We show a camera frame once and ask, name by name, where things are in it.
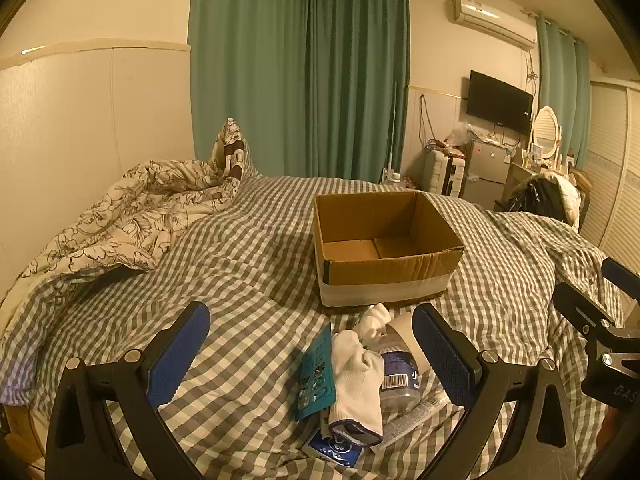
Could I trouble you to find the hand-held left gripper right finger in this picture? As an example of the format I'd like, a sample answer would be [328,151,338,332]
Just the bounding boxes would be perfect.
[412,302,578,480]

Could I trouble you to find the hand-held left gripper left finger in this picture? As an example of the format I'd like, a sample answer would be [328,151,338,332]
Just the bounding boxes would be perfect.
[46,301,212,480]

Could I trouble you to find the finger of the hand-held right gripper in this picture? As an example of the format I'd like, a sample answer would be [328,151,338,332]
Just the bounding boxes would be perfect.
[552,280,627,337]
[601,257,640,307]

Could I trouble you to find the clear cotton swab jar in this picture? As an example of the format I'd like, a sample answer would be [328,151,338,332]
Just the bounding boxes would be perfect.
[378,347,423,413]

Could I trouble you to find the clear tube with barcode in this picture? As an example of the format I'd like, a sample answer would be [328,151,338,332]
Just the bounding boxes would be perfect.
[382,392,453,448]

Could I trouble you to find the white sock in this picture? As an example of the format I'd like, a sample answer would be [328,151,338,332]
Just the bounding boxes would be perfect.
[352,302,392,342]
[327,331,386,446]

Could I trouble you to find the cardboard box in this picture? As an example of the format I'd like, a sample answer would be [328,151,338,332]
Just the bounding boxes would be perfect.
[312,190,466,317]

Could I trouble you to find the teal card package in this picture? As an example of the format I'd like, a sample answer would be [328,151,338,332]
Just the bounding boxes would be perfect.
[292,327,335,422]

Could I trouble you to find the blue and white packet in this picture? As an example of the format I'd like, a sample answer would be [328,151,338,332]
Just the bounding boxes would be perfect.
[301,427,368,468]

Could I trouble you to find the white jacket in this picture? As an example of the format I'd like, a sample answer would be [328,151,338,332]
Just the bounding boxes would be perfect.
[554,172,584,232]

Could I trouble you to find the white louvred wardrobe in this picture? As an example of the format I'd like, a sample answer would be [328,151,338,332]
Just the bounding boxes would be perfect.
[575,80,640,281]

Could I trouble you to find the black jacket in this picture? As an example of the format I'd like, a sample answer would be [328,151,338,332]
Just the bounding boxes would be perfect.
[505,177,576,225]

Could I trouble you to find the wooden dressing table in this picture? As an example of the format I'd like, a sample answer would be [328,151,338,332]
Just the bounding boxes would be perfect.
[505,159,543,211]

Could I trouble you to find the floral print duvet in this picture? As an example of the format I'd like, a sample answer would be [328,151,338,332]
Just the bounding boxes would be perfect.
[15,157,241,281]

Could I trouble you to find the white oval vanity mirror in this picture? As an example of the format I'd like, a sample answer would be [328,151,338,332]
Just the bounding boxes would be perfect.
[530,106,563,162]

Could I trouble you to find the silver small fridge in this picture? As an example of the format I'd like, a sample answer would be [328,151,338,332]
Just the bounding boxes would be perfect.
[462,137,513,211]

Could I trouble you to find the white ribbed suitcase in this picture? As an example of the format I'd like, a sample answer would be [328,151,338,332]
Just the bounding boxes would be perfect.
[422,149,468,196]

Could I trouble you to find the green curtain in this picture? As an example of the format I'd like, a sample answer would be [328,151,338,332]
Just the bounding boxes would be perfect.
[187,0,308,177]
[536,12,592,166]
[304,0,411,184]

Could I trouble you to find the floral checked pillow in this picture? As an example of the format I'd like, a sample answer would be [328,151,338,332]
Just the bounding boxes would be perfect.
[209,117,258,182]

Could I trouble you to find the clear plastic bag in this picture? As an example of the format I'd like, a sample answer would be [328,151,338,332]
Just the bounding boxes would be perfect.
[444,124,472,150]

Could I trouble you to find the white mop pole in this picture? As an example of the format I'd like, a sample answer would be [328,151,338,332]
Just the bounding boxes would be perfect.
[382,80,400,183]

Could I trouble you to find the white air conditioner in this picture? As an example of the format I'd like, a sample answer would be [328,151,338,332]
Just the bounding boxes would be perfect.
[452,0,538,51]

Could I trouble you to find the black wall television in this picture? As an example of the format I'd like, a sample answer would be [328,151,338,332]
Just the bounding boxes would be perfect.
[466,70,534,135]

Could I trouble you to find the hanging wall cables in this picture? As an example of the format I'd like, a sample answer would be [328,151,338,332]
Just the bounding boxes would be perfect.
[416,94,437,148]

